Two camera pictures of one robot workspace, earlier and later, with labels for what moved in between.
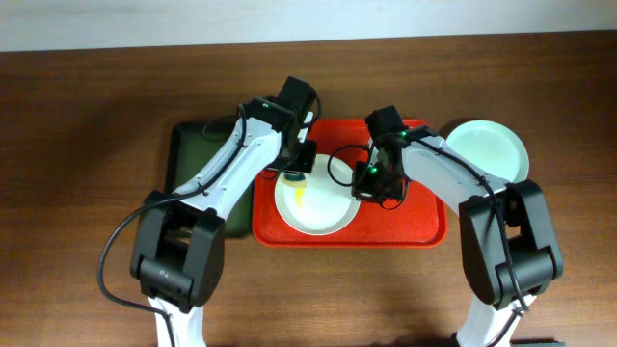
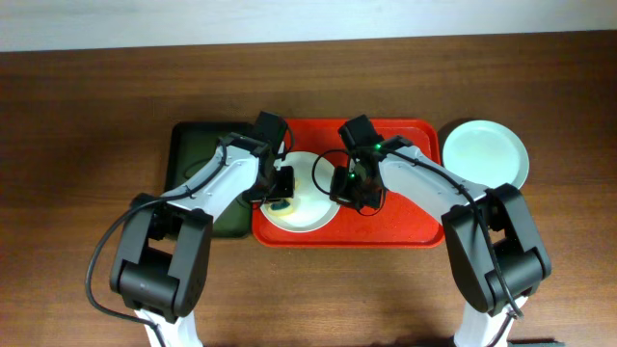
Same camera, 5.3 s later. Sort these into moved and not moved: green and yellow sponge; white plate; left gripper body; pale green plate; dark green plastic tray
Moved: white plate; left gripper body; green and yellow sponge
Not moved: dark green plastic tray; pale green plate
